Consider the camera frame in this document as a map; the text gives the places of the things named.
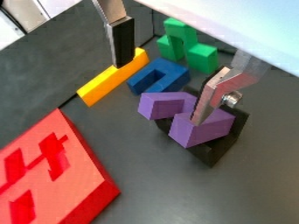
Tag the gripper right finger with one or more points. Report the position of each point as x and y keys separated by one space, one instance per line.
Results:
x=220 y=88

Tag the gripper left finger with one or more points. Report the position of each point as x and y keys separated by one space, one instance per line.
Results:
x=120 y=30

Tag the purple U-shaped block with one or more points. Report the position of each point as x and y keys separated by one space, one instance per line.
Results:
x=174 y=105

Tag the black fixture stand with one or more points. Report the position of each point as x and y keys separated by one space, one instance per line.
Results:
x=209 y=152

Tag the red insertion board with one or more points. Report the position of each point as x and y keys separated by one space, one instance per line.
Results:
x=52 y=181

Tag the blue U-shaped block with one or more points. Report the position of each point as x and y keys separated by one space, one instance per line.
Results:
x=160 y=76

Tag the green arch block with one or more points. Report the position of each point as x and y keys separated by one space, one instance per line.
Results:
x=178 y=44

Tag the yellow long block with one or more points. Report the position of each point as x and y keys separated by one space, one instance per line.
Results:
x=110 y=78

